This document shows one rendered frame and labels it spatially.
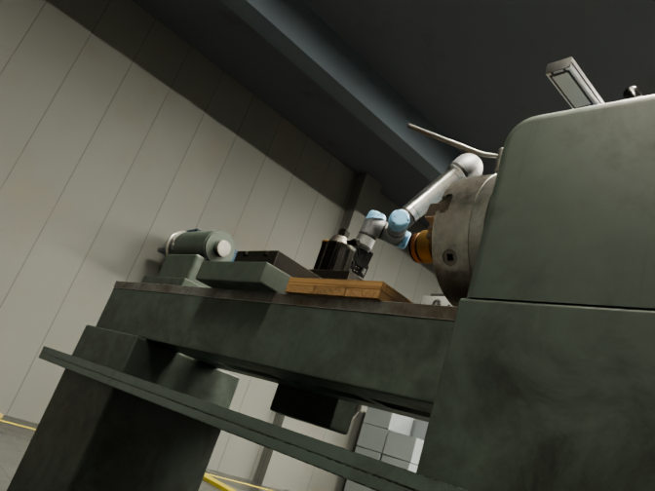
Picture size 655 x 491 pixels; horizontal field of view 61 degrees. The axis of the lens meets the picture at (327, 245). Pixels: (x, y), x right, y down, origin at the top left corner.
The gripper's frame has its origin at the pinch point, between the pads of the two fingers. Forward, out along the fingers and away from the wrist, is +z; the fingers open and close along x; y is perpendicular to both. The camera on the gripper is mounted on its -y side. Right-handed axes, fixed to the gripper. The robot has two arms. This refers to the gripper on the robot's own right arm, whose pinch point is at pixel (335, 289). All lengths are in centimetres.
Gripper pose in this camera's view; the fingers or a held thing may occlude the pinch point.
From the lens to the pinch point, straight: 216.6
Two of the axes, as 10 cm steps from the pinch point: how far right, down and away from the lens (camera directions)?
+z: -4.4, 8.8, -1.7
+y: 8.4, 4.7, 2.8
